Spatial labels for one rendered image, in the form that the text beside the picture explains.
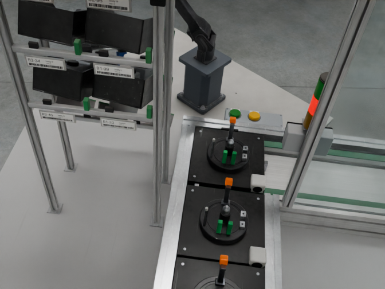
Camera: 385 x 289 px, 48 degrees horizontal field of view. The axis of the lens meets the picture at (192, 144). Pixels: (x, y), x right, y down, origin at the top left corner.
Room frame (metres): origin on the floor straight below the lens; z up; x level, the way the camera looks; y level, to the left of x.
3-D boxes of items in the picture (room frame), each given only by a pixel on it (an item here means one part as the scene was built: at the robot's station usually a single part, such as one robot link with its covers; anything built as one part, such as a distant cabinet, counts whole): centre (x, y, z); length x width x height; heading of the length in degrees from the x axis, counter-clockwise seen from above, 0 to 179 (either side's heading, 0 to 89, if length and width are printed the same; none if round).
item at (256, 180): (0.84, -0.21, 0.97); 0.05 x 0.05 x 0.04; 88
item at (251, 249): (0.69, -0.11, 1.01); 0.24 x 0.24 x 0.13; 88
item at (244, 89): (1.31, 0.01, 0.84); 0.90 x 0.70 x 0.03; 52
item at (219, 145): (0.95, -0.12, 0.98); 0.14 x 0.14 x 0.02
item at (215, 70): (1.35, -0.02, 0.96); 0.15 x 0.15 x 0.20; 52
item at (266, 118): (1.16, -0.21, 0.93); 0.21 x 0.07 x 0.06; 88
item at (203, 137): (0.95, -0.12, 0.96); 0.24 x 0.24 x 0.02; 88
